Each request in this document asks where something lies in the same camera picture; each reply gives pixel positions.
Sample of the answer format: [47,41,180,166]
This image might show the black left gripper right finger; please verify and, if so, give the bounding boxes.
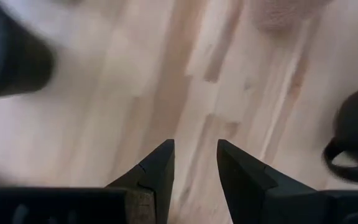
[217,139,358,224]

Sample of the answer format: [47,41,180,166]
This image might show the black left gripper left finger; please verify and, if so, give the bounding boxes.
[0,139,176,224]

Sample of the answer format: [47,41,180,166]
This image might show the green potted plant dark pot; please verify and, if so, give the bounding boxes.
[0,0,57,103]

